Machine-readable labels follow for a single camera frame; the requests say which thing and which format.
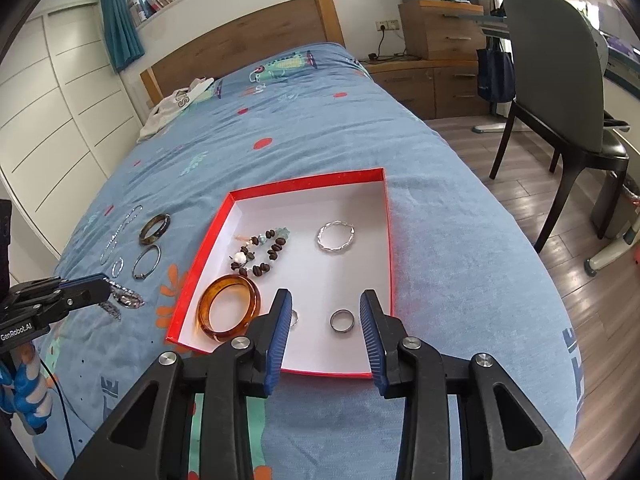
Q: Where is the grey waste bin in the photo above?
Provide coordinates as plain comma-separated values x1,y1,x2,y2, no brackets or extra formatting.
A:
590,170,640,241

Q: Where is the person's left hand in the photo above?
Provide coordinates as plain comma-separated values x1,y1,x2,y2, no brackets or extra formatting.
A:
0,345,53,436

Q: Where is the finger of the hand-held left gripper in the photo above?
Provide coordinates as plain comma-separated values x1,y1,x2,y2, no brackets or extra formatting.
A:
30,280,112,327
10,274,108,306

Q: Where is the silver chain necklace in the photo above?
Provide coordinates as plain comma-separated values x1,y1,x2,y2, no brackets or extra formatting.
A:
100,205,143,266

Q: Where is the silver open bracelet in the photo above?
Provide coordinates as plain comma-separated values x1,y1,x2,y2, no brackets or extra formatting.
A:
132,244,162,281

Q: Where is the amber translucent bangle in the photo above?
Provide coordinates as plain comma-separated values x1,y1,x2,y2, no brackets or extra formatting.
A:
197,275,262,344

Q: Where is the dark metal ring band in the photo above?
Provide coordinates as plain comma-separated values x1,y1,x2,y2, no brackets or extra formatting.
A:
329,309,357,333

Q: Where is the wooden nightstand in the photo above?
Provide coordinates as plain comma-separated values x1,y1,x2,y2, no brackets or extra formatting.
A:
360,57,493,121

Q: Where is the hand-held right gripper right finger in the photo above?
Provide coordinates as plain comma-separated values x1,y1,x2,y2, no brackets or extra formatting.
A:
359,289,586,480

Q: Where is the dark crystal chain bracelet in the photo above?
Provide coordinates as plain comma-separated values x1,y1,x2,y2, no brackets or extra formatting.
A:
97,282,146,322

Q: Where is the white garment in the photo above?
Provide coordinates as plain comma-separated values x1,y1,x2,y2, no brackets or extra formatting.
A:
138,77,216,142

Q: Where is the white wardrobe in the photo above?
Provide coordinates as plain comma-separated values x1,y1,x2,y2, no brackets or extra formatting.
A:
0,0,146,256

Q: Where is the black cable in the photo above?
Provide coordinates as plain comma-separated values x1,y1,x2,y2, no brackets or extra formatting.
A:
37,352,81,463

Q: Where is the brown bead bracelet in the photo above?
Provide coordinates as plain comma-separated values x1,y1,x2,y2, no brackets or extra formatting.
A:
230,227,292,278

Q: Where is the wooden headboard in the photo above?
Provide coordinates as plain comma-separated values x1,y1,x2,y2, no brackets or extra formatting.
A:
140,0,347,103

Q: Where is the red cardboard box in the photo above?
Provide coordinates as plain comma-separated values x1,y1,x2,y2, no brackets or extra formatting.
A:
165,167,398,380

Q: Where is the wooden drawer chest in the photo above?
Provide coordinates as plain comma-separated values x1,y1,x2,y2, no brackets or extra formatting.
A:
398,1,486,61

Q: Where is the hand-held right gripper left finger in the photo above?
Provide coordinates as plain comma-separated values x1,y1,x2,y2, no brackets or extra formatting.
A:
62,287,293,480

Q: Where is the dark blue tote bag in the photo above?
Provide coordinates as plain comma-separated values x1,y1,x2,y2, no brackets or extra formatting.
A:
475,47,516,102

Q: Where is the dark brown bangle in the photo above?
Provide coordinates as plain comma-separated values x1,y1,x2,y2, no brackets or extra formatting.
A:
139,213,172,247

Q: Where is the teal curtain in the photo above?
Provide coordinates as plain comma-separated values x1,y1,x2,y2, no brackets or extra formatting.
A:
98,0,146,73

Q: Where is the grey chair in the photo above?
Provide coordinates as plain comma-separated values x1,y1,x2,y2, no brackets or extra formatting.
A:
489,0,631,253

